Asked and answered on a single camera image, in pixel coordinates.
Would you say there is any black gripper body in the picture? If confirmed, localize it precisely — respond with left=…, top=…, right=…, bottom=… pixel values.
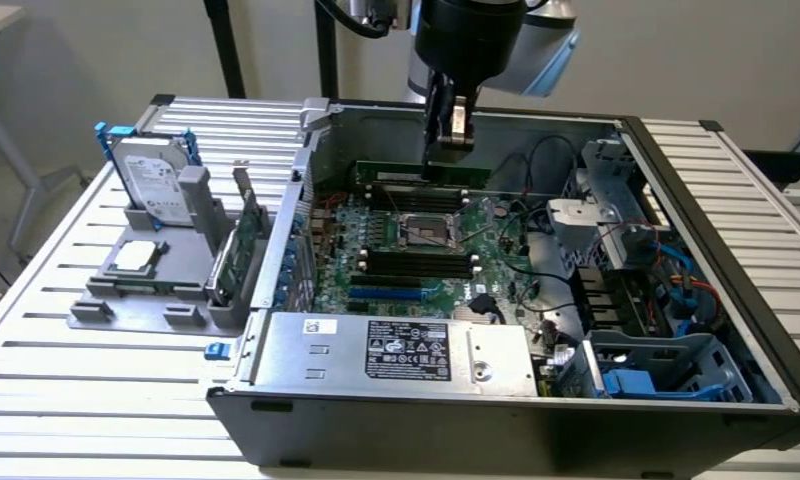
left=412, top=0, right=527, bottom=92

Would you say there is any green RAM stick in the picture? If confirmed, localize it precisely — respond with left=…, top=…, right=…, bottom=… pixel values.
left=354, top=159, right=494, bottom=191
left=109, top=280, right=207, bottom=297

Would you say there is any black RAM slot bank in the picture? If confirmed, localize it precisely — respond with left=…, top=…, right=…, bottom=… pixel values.
left=356, top=248, right=483, bottom=279
left=363, top=183, right=470, bottom=215

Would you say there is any blue expansion slot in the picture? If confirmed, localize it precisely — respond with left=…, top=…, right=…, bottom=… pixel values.
left=347, top=286, right=426, bottom=303

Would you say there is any metal socket cover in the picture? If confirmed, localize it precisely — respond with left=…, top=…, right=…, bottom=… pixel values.
left=451, top=196, right=496, bottom=242

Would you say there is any CPU socket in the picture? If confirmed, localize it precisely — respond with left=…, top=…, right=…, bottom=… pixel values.
left=387, top=210, right=460, bottom=250

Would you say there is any grey metal drive cage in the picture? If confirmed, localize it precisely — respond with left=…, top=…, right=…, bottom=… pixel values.
left=563, top=138, right=675, bottom=271

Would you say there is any green motherboard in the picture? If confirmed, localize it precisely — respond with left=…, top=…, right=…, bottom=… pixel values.
left=310, top=187, right=548, bottom=331

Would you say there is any green graphics card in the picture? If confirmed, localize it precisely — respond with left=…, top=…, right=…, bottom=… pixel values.
left=207, top=158, right=272, bottom=306

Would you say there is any silver power supply unit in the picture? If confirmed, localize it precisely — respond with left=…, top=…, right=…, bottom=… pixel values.
left=236, top=310, right=540, bottom=399

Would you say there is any grey parts rack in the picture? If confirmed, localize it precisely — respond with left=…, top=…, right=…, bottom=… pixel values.
left=69, top=167, right=268, bottom=331

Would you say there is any silver CPU chip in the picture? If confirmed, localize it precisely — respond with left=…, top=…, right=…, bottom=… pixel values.
left=105, top=239, right=169, bottom=275

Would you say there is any grey metal disk bay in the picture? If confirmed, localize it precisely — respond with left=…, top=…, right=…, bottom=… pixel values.
left=580, top=329, right=755, bottom=404

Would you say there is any black open PC case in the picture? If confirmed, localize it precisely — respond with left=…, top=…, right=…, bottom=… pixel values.
left=204, top=97, right=800, bottom=470

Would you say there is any black wire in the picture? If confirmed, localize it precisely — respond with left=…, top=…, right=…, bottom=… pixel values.
left=490, top=135, right=586, bottom=221

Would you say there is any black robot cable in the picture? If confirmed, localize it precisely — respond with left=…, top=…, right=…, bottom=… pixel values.
left=316, top=0, right=416, bottom=39

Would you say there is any black stand post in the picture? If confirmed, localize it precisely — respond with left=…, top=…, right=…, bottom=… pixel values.
left=203, top=0, right=248, bottom=99
left=312, top=0, right=343, bottom=101

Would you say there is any red wire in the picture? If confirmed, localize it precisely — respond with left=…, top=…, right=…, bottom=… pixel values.
left=590, top=222, right=662, bottom=331

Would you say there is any blue wire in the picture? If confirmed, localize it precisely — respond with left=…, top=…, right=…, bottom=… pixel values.
left=646, top=238, right=699, bottom=321

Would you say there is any hard disk in blue bracket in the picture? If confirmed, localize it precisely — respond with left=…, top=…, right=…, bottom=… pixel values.
left=93, top=121, right=205, bottom=227

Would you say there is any aluminium frame with black block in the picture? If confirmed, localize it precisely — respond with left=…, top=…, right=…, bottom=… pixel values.
left=739, top=124, right=800, bottom=206

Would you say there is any orange wire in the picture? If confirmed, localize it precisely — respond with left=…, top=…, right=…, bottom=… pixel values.
left=673, top=272, right=723, bottom=331

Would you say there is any blue plastic disk bracket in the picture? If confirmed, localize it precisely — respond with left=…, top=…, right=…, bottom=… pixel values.
left=599, top=368, right=659, bottom=399

